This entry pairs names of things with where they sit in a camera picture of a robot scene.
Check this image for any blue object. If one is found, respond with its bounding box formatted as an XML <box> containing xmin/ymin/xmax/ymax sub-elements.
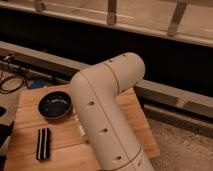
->
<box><xmin>27</xmin><ymin>78</ymin><xmax>47</xmax><ymax>89</ymax></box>

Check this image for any wooden board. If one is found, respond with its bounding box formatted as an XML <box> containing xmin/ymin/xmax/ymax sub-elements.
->
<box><xmin>4</xmin><ymin>85</ymin><xmax>160</xmax><ymax>171</ymax></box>

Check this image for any black cable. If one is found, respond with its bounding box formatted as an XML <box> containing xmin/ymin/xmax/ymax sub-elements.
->
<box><xmin>0</xmin><ymin>53</ymin><xmax>29</xmax><ymax>95</ymax></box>

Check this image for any white plastic bottle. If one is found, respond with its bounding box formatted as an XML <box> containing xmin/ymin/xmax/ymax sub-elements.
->
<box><xmin>74</xmin><ymin>115</ymin><xmax>85</xmax><ymax>137</ymax></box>

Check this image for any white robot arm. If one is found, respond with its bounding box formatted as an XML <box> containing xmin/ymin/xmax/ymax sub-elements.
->
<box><xmin>70</xmin><ymin>53</ymin><xmax>155</xmax><ymax>171</ymax></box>

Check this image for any dark blue bowl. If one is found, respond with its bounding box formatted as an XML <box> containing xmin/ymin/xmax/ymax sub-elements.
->
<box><xmin>38</xmin><ymin>91</ymin><xmax>72</xmax><ymax>119</ymax></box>

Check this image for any black white striped block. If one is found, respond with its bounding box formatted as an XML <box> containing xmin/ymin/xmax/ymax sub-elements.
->
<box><xmin>36</xmin><ymin>128</ymin><xmax>51</xmax><ymax>161</ymax></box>

